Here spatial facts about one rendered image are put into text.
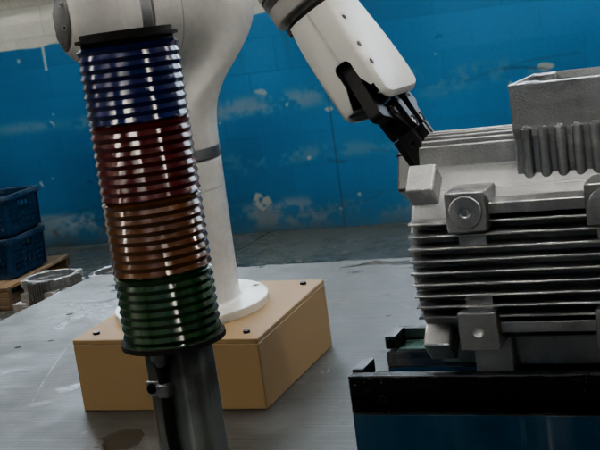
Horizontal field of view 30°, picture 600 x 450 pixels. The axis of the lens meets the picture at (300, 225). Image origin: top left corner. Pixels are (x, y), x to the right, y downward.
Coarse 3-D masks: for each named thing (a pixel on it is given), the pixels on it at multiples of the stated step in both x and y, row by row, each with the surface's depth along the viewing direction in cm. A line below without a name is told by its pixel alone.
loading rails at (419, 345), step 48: (384, 384) 89; (432, 384) 88; (480, 384) 86; (528, 384) 85; (576, 384) 83; (384, 432) 90; (432, 432) 88; (480, 432) 87; (528, 432) 86; (576, 432) 84
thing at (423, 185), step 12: (420, 168) 85; (432, 168) 85; (408, 180) 85; (420, 180) 85; (432, 180) 84; (408, 192) 84; (420, 192) 84; (432, 192) 84; (420, 204) 86; (432, 324) 87; (444, 324) 87; (432, 336) 87; (444, 336) 86; (456, 336) 87; (432, 348) 87; (444, 348) 86; (456, 348) 87
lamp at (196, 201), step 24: (120, 216) 65; (144, 216) 64; (168, 216) 64; (192, 216) 65; (120, 240) 65; (144, 240) 64; (168, 240) 65; (192, 240) 65; (120, 264) 66; (144, 264) 65; (168, 264) 65; (192, 264) 66
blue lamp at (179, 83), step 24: (96, 48) 63; (120, 48) 62; (144, 48) 63; (168, 48) 64; (96, 72) 63; (120, 72) 63; (144, 72) 63; (168, 72) 64; (96, 96) 64; (120, 96) 63; (144, 96) 63; (168, 96) 64; (96, 120) 64; (120, 120) 63; (144, 120) 63
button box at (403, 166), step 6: (396, 156) 113; (402, 156) 113; (402, 162) 113; (402, 168) 113; (408, 168) 112; (402, 174) 112; (402, 180) 112; (402, 186) 112; (402, 192) 112; (408, 198) 115
